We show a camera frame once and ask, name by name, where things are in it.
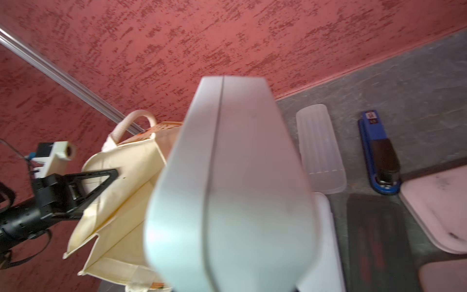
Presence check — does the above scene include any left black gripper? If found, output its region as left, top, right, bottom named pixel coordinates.
left=32, top=169, right=119, bottom=220

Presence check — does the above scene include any printed canvas tote bag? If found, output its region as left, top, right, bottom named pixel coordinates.
left=63, top=109, right=182, bottom=292

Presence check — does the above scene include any light mint pencil case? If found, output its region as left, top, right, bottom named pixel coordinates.
left=144, top=76, right=319, bottom=292

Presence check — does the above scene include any black pencil case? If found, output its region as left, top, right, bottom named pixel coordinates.
left=347, top=194, right=421, bottom=292

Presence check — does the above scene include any pink pencil case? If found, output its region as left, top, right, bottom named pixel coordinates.
left=400, top=165, right=467, bottom=254
left=419, top=259, right=467, bottom=292

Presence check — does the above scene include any white pencil case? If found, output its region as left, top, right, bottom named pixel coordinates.
left=296, top=192, right=346, bottom=292

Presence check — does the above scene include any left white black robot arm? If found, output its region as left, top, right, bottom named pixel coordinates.
left=1, top=169, right=119, bottom=270

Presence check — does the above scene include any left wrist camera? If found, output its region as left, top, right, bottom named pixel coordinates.
left=27, top=141, right=77, bottom=178

